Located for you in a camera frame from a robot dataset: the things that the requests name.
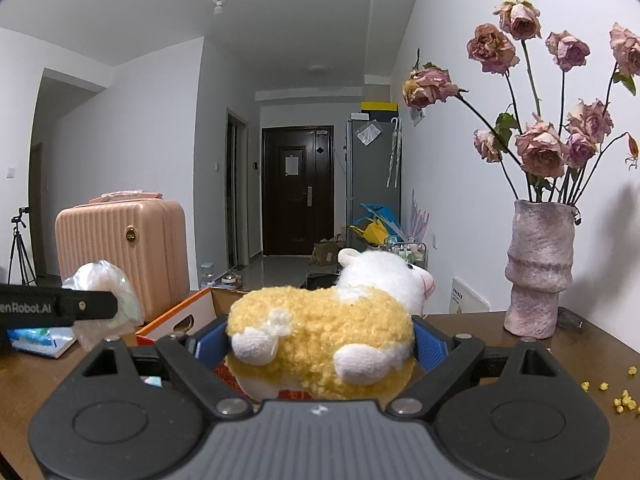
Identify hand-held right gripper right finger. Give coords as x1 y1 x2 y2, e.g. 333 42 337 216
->
387 315 557 418

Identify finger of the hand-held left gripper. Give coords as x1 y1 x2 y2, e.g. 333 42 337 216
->
0 283 119 330

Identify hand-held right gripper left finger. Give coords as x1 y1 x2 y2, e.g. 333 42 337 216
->
80 316 256 418

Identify iridescent clear plastic ball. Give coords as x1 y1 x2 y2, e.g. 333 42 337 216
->
61 259 146 352

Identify orange cardboard box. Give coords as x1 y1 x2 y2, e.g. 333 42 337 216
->
135 286 311 402

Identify yellow white sheep plush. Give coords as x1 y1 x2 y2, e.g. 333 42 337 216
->
225 247 437 401

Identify blue tissue pack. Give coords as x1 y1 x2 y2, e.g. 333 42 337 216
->
6 326 78 359

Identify blue pet feeder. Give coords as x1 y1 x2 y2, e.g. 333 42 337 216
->
199 260 242 288

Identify pink ribbed suitcase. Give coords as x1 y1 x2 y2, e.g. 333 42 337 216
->
54 195 191 323

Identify trolley cart with bottles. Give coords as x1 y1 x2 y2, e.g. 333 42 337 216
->
390 241 428 268

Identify brown room door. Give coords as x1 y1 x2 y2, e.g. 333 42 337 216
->
29 142 46 281

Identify pink folded cloth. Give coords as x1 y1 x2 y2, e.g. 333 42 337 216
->
89 191 163 204

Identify black bag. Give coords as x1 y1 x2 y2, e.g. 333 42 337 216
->
306 272 343 291

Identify purple feather decoration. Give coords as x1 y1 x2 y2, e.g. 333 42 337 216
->
410 189 431 243

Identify yellow plastic stool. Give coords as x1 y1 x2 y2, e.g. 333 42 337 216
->
349 220 388 246

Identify pink textured vase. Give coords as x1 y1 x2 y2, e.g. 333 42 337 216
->
502 199 576 339

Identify brown cardboard carton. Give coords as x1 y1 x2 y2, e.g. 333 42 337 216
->
311 241 347 267

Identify dark small object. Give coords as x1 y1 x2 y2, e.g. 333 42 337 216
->
557 306 585 331

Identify blue plastic stool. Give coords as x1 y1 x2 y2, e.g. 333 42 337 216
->
360 202 401 235

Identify dark wooden entrance door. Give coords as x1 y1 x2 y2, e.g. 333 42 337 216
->
261 126 335 257

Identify dark side door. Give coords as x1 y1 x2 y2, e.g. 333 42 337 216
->
226 107 249 271

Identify grey refrigerator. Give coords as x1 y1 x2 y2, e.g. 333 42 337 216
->
346 116 402 241

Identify white folded umbrella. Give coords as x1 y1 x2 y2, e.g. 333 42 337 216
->
387 117 402 188

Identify scattered yellow crumbs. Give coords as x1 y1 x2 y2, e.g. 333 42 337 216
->
580 366 640 415

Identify clear plastic bag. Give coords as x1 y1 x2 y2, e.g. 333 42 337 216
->
356 122 382 146

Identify bunch of dried pink roses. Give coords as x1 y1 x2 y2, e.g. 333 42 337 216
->
402 0 640 206

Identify yellow black box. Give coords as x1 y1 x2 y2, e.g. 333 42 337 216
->
361 101 398 122

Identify black camera tripod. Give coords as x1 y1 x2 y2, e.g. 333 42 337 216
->
7 205 38 286

